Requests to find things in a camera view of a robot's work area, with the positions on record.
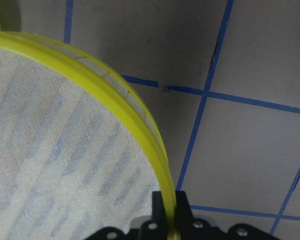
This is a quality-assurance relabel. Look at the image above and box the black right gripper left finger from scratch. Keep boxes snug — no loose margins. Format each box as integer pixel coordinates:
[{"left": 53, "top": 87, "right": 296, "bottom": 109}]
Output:
[{"left": 151, "top": 191, "right": 167, "bottom": 225}]

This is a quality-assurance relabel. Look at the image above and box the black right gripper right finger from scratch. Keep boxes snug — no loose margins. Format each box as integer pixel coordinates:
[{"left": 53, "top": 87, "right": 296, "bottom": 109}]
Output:
[{"left": 175, "top": 191, "right": 194, "bottom": 228}]

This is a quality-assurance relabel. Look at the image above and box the yellow steamer top layer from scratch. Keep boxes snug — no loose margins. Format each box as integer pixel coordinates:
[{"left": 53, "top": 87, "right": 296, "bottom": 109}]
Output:
[{"left": 0, "top": 31, "right": 178, "bottom": 240}]

